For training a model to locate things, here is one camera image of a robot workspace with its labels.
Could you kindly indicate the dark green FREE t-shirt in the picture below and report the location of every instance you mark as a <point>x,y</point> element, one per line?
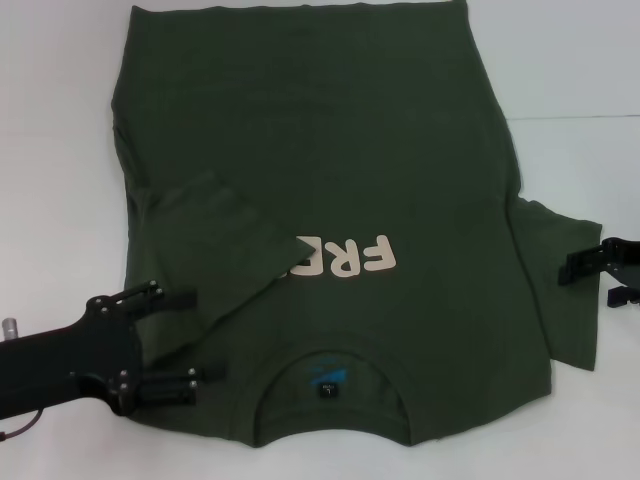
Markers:
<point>310,150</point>

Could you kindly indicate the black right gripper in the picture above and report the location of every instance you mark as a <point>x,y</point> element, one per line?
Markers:
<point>625,260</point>

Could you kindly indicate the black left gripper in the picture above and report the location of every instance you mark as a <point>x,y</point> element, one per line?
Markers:
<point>75,360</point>

